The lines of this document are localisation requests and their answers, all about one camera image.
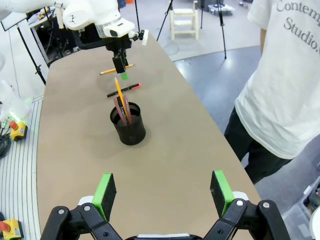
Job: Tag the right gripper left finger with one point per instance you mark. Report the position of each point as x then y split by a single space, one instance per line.
105 197

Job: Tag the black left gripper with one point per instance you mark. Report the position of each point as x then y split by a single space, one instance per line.
118 46

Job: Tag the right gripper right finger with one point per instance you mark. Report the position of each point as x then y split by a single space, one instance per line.
221 195

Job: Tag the yellow pencil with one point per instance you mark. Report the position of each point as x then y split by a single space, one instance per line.
107 72
120 92

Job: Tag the black marker red cap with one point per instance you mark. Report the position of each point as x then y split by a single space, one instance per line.
132 86

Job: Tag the black pen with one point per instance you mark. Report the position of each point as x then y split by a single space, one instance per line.
120 105

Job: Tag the maroon pen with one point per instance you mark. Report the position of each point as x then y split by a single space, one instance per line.
117 106
127 105

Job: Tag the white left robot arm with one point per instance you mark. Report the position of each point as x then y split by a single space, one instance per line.
87 15

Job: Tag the black mesh pen holder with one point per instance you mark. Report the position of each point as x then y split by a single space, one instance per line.
130 135

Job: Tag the black tripod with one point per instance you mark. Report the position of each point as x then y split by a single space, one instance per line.
222 30
165 18

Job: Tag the cluttered equipment bench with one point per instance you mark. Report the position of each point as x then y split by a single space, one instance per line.
50 37

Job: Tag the clear plastic storage box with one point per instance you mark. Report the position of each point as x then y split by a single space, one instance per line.
300 212

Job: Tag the small wooden stool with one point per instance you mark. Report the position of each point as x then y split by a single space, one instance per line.
183 13

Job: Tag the black stand pole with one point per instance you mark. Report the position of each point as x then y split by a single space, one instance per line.
32 60

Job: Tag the yellow emergency stop box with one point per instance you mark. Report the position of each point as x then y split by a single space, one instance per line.
18 131
12 230

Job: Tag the clear plastic bag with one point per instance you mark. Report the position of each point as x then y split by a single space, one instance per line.
12 105

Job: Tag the grey equipment case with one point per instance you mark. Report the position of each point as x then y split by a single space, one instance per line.
220 8

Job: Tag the person in white T-shirt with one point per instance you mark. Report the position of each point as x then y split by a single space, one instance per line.
287 87

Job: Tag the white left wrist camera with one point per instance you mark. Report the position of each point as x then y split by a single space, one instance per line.
145 37

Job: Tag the white board black frame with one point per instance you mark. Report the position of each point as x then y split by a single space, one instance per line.
13 22

